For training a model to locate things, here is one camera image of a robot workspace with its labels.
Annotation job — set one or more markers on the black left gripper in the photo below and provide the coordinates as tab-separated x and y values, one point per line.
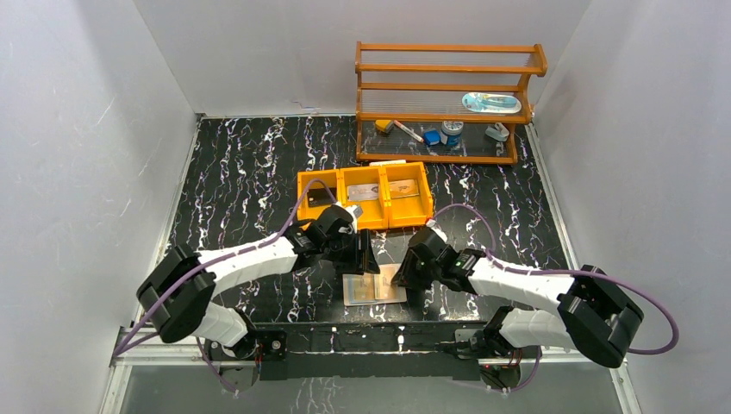
354	247

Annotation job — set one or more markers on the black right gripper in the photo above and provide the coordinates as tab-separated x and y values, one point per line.
406	276

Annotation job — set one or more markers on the beige leather card holder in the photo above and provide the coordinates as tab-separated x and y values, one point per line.
373	288

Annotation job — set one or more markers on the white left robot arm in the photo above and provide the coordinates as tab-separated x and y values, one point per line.
178	294

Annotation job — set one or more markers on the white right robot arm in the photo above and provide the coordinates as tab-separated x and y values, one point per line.
589	314

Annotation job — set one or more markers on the silver card in bin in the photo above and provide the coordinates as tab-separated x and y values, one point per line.
363	192

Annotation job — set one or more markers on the brown card in bin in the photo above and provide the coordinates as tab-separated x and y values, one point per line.
403	188

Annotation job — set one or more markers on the black card in bin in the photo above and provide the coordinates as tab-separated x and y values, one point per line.
318	197

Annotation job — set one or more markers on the middle orange bin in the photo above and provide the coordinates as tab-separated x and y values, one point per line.
376	213

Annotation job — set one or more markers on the orange bin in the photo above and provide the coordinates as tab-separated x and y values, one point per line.
409	199
376	213
314	179

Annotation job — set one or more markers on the right orange bin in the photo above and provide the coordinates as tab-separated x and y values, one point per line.
409	199

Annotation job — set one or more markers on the left orange bin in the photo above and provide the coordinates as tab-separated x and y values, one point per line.
314	179

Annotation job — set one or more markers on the yellow sponge block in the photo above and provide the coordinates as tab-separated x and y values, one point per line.
384	127

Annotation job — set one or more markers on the white marker pen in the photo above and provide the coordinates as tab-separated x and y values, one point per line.
409	131

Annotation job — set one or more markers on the blue small box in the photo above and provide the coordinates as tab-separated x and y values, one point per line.
431	137

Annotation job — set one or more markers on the blue white tape roll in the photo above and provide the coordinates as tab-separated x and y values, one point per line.
451	132

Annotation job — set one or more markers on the orange wooden shelf rack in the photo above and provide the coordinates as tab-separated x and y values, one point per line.
421	86

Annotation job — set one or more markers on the blue packaged item on shelf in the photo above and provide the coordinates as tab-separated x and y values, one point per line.
491	103

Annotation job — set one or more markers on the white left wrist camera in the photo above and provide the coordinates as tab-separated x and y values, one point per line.
354	211

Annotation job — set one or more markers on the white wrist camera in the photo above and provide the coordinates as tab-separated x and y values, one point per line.
435	227
354	211

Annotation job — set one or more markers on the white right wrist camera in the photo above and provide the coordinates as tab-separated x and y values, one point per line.
435	227

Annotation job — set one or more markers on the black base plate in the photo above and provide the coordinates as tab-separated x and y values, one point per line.
454	350

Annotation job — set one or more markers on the aluminium frame rail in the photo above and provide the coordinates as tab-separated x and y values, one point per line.
236	375

